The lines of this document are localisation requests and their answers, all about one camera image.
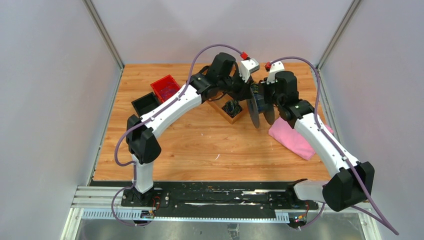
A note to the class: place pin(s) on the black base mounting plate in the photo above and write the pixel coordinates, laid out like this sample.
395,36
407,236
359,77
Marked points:
218,199

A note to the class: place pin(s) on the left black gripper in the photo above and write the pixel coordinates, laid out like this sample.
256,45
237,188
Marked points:
244,92

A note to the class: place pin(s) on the black cable spool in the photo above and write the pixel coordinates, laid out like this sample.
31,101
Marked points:
256,107

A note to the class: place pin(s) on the rolled green yellow tie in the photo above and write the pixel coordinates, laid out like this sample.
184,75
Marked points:
255,89

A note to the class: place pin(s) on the pink cloth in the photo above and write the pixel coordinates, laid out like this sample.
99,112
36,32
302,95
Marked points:
291,139

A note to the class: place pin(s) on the wooden compartment tray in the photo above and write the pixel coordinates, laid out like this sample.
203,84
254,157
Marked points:
218,102

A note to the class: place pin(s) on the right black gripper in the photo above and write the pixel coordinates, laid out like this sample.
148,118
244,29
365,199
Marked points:
265,87

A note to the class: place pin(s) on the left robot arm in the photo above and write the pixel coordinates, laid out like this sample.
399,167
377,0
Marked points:
224,75

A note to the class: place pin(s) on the red plastic bin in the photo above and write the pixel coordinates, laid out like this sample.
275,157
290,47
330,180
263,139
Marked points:
165,88

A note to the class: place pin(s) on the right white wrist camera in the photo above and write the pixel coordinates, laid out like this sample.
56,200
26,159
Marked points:
272,69

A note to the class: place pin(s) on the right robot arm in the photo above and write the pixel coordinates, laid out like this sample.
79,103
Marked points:
351,180

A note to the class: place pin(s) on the aluminium frame rail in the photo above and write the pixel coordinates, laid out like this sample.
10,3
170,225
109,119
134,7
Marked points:
96,18

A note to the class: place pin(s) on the rolled green floral tie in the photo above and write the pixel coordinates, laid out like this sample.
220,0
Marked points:
232,108

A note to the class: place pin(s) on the black plastic bin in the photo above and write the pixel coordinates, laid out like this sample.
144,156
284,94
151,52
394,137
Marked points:
145,104

